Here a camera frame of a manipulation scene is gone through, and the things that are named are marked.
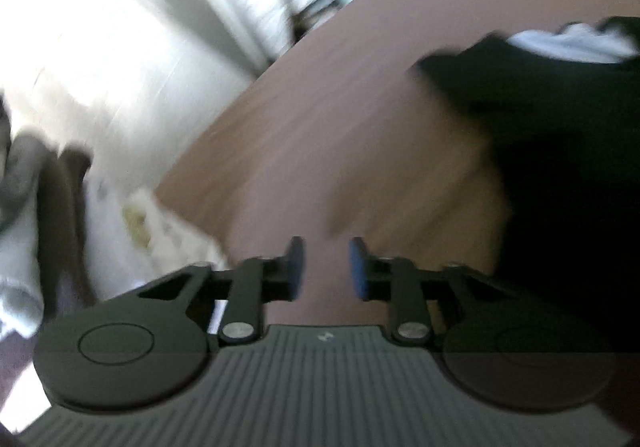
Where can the white folded garment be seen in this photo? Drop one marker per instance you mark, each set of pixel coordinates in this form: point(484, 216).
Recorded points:
point(575, 44)

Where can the black garment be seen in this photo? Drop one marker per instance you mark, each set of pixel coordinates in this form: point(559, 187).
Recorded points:
point(565, 152)

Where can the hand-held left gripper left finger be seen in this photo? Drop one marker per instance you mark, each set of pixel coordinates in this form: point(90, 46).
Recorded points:
point(296, 267)

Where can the grey cloth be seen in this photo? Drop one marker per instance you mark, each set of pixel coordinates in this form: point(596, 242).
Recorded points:
point(25, 177)

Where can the white clothes pile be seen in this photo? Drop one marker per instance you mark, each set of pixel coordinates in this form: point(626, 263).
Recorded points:
point(150, 227)

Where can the white wardrobe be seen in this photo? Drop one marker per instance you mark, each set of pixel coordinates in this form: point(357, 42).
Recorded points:
point(100, 27)

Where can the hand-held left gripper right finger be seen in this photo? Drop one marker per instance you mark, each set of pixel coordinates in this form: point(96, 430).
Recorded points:
point(357, 267)

